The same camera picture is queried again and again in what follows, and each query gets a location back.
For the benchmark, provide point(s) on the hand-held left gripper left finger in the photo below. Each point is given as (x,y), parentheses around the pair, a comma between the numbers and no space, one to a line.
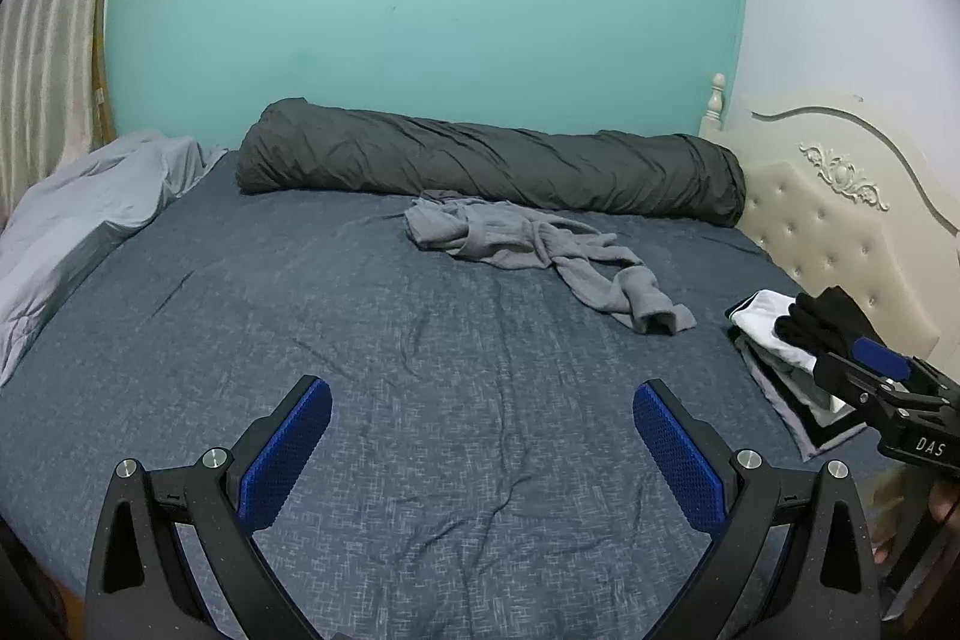
(285,445)

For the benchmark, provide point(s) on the black garment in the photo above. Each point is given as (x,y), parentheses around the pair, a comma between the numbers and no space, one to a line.
(821,321)

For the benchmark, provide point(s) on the grey knitted robe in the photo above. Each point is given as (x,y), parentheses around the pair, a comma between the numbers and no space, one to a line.
(510,235)

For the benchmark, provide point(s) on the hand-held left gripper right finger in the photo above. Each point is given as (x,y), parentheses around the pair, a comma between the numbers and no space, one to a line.
(679,452)

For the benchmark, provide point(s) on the person's right hand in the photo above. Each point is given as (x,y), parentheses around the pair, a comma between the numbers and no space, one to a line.
(946,505)

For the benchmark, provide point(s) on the dark grey rolled quilt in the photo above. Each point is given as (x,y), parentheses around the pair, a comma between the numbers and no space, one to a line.
(480,160)

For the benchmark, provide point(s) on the wooden pole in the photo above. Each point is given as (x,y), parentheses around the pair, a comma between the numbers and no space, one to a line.
(100,70)

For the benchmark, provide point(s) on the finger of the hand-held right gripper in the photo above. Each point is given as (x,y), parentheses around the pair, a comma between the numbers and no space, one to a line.
(851,381)
(881,356)

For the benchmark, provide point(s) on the bed with blue patterned sheet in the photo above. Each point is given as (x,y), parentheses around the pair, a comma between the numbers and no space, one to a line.
(375,347)

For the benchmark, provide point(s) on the cream tufted headboard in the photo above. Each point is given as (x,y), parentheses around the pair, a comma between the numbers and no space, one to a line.
(840,227)

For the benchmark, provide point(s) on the striped curtain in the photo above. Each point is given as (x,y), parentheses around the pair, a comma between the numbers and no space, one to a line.
(52,48)

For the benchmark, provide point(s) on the white and black folded clothes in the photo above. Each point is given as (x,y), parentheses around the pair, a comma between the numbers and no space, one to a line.
(772,355)

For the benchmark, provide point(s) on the light grey blanket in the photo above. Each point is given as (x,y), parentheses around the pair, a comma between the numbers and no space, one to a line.
(82,205)

